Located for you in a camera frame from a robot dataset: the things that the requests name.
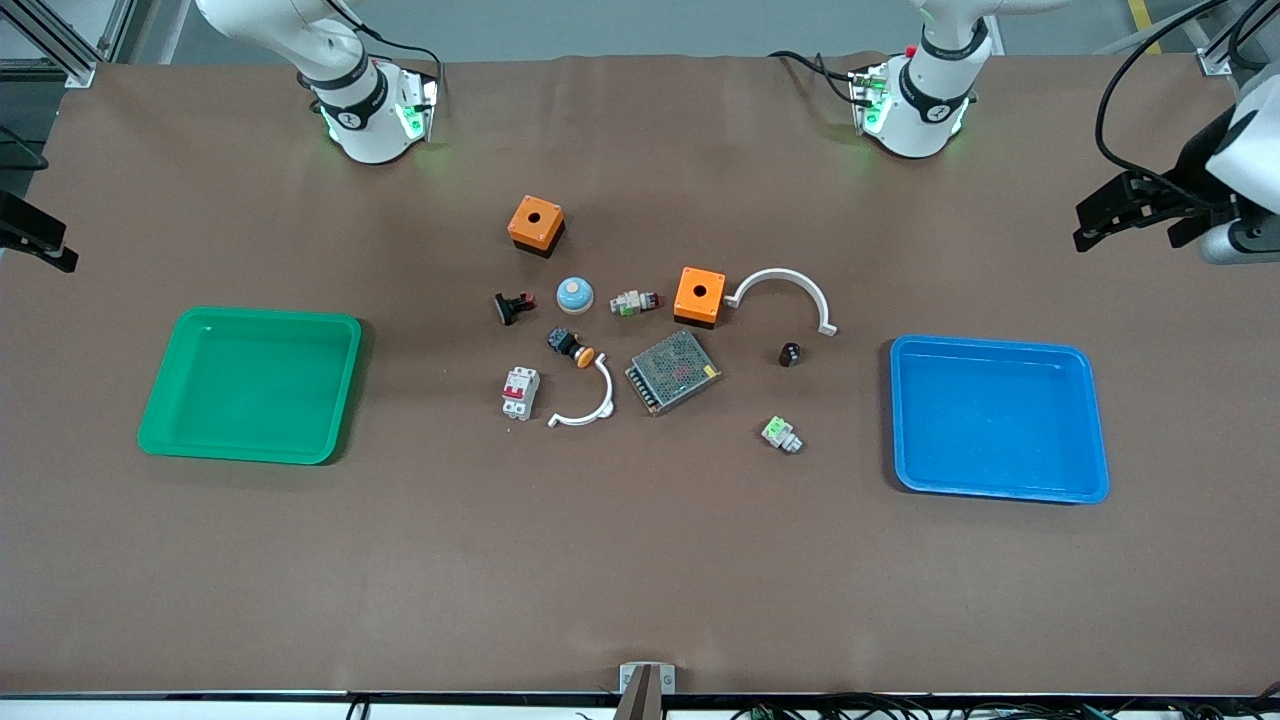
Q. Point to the black red switch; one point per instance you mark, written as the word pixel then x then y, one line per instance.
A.
pixel 512 308

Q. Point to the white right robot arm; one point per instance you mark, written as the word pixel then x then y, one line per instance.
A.
pixel 365 125

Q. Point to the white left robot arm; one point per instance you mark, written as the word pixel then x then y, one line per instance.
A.
pixel 915 120

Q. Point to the left base connector box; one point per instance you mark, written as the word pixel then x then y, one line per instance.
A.
pixel 868 100

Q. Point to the orange black button box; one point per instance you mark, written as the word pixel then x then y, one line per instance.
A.
pixel 699 292
pixel 535 220

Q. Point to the red green indicator lamp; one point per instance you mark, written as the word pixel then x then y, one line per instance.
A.
pixel 632 302

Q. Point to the large white semicircular clamp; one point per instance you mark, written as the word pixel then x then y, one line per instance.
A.
pixel 790 274

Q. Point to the small black capacitor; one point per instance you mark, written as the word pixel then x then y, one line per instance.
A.
pixel 790 355

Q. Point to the aluminium frame profile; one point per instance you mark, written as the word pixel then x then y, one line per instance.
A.
pixel 60 45
pixel 1215 45

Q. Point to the green white push button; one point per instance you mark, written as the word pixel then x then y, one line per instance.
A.
pixel 780 434

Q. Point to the base connector box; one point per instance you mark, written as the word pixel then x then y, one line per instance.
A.
pixel 868 100
pixel 420 110

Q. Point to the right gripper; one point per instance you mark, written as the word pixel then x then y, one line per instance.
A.
pixel 22 224

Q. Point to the grey metal bracket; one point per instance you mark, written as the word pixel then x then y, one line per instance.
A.
pixel 668 678

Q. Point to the small white semicircular clamp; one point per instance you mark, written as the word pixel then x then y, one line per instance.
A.
pixel 606 390

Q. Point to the blue plastic tray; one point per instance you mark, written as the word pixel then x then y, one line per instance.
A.
pixel 1000 430

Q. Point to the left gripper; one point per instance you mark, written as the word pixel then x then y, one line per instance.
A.
pixel 1192 167

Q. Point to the metal mesh power supply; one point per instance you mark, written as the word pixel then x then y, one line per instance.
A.
pixel 673 372

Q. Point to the right base connector box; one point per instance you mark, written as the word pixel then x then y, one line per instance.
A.
pixel 420 110

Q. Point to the orange mushroom push button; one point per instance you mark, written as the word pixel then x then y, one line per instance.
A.
pixel 568 345

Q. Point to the white red circuit breaker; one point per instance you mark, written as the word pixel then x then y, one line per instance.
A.
pixel 520 392

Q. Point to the green plastic tray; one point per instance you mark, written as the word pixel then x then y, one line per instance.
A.
pixel 250 385

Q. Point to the blue dome button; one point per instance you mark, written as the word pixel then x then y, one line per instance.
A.
pixel 575 294

